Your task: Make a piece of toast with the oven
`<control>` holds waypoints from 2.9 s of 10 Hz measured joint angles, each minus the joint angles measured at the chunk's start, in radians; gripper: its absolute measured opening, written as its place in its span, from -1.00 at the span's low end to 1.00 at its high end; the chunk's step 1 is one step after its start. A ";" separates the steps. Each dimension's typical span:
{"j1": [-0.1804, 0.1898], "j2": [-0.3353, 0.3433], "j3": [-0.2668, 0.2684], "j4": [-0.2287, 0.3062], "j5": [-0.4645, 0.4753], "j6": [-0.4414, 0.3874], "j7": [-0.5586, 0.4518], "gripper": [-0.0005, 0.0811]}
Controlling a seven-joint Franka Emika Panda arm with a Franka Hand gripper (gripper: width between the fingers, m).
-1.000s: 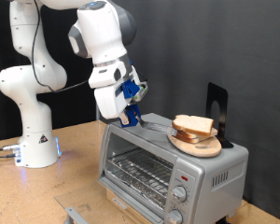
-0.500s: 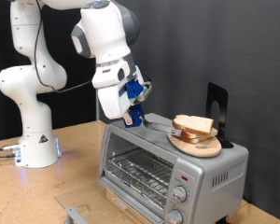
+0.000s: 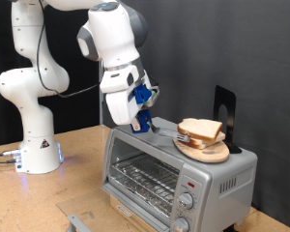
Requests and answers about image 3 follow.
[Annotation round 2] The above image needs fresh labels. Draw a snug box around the round wooden board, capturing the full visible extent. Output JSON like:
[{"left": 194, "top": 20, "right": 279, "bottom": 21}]
[{"left": 172, "top": 136, "right": 231, "bottom": 163}]

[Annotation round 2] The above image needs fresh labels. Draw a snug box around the blue block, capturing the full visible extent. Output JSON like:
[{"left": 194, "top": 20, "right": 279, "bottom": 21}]
[{"left": 130, "top": 109, "right": 154, "bottom": 134}]

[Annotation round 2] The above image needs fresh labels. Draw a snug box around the black metal bookend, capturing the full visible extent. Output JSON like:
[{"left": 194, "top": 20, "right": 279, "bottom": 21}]
[{"left": 213, "top": 85, "right": 244, "bottom": 155}]

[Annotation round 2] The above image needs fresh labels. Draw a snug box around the vertical metal pole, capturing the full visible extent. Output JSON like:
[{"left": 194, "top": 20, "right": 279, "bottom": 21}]
[{"left": 98, "top": 59, "right": 105, "bottom": 126}]

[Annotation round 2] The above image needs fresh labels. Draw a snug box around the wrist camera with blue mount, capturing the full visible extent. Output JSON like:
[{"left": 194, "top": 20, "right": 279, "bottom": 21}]
[{"left": 132, "top": 83, "right": 160, "bottom": 109}]

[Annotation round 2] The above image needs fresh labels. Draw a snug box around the silver toaster oven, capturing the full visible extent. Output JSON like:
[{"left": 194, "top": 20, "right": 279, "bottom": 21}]
[{"left": 101, "top": 116, "right": 259, "bottom": 232}]

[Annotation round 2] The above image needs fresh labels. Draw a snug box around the white bread slice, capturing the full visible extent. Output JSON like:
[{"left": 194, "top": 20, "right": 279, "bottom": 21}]
[
  {"left": 177, "top": 117, "right": 223, "bottom": 143},
  {"left": 182, "top": 138, "right": 217, "bottom": 150}
]

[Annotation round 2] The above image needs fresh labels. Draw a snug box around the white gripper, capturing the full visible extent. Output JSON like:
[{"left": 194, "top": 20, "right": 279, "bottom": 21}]
[{"left": 105, "top": 69, "right": 153, "bottom": 131}]

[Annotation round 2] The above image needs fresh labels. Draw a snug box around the glass oven door with handle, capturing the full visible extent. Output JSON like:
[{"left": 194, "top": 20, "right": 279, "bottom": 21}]
[{"left": 56, "top": 183, "right": 172, "bottom": 232}]

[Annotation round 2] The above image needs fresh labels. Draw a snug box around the wire oven rack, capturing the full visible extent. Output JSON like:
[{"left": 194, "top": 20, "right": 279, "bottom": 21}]
[{"left": 109, "top": 154, "right": 180, "bottom": 216}]

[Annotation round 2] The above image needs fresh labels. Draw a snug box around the grey plug base cable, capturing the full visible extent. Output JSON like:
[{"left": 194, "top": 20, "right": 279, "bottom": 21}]
[{"left": 0, "top": 148, "right": 22, "bottom": 158}]

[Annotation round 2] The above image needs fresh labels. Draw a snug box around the silver oven knob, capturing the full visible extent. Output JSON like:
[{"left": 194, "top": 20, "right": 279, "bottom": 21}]
[
  {"left": 172, "top": 217, "right": 190, "bottom": 232},
  {"left": 177, "top": 192, "right": 195, "bottom": 211}
]

